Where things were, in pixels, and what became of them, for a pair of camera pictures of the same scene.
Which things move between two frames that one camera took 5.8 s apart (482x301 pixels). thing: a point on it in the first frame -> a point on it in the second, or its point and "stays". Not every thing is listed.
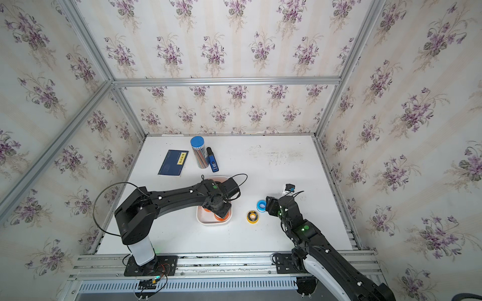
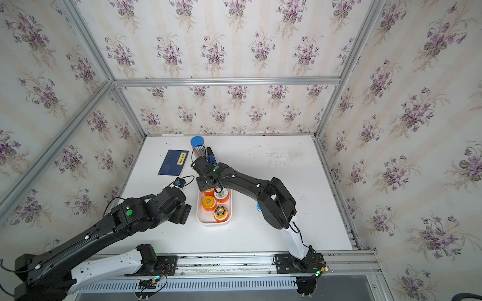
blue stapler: (213, 163) stays
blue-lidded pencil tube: (199, 151) stays
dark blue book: (174, 163) stays
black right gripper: (272, 204) -> (201, 187)
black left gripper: (223, 214) -> (183, 213)
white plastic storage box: (205, 218) stays
